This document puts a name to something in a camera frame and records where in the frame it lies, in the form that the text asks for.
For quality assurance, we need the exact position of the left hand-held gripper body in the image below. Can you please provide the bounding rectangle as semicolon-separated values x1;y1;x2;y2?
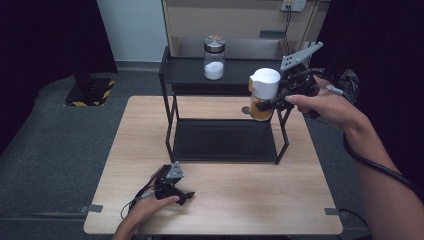
149;161;186;201

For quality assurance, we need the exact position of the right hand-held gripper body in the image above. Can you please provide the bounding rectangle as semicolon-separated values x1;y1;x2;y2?
279;41;325;110

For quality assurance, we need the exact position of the amber jar with white lid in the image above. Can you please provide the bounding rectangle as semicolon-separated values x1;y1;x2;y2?
247;67;282;122

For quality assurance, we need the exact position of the black metal shelf rack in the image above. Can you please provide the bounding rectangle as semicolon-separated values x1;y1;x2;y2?
158;45;307;166

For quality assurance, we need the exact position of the glass jar with metal lid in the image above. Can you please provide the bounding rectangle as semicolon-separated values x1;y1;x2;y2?
203;34;227;81

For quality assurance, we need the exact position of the person's left hand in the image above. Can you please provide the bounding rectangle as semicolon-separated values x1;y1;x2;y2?
127;195;181;232

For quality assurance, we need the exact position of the person's right hand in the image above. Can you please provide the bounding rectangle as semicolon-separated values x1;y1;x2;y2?
285;75;367;132

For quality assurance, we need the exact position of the beige wooden cabinet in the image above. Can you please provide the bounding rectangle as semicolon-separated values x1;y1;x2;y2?
161;0;333;63

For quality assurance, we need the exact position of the black stand with striped base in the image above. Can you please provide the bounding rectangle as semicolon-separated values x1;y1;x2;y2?
64;61;117;108

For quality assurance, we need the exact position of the left hand-held gripper cable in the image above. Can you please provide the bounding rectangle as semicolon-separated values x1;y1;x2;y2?
120;189;157;220

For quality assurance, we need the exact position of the hand-held gripper cable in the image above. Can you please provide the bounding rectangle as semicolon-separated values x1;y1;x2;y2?
325;84;424;203
120;189;157;220

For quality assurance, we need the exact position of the black socket cable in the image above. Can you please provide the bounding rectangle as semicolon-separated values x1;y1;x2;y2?
282;5;294;56

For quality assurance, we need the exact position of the tangle of floor cables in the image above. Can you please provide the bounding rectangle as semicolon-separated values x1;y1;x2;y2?
335;68;362;101

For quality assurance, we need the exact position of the white wall socket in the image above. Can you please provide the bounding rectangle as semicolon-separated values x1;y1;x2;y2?
280;0;307;13

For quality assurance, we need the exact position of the right hand-held gripper cable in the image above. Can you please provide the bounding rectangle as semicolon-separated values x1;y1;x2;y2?
325;84;424;203

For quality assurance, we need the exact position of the black floor cable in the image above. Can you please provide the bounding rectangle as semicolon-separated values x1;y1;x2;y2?
338;207;370;232

